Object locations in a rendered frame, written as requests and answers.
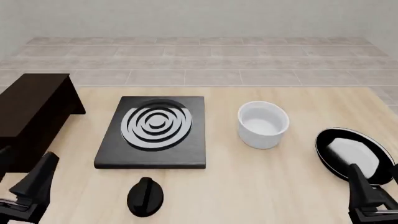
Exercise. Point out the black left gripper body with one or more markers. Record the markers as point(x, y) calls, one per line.
point(25, 213)

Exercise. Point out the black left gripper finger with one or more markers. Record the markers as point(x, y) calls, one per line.
point(37, 179)

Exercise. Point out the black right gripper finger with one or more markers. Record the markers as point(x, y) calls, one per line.
point(363, 189)

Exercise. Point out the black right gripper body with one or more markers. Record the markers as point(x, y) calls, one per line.
point(376, 215)

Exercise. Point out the dark brown wooden cabinet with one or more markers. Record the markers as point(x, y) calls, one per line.
point(34, 105)

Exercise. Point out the white bowl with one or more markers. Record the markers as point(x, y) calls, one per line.
point(261, 137)

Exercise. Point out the black plate with white centre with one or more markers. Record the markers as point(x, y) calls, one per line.
point(351, 154)

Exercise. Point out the round black stove knob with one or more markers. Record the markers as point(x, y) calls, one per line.
point(144, 198)

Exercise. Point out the flat black stove plate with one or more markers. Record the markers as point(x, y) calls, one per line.
point(155, 156)

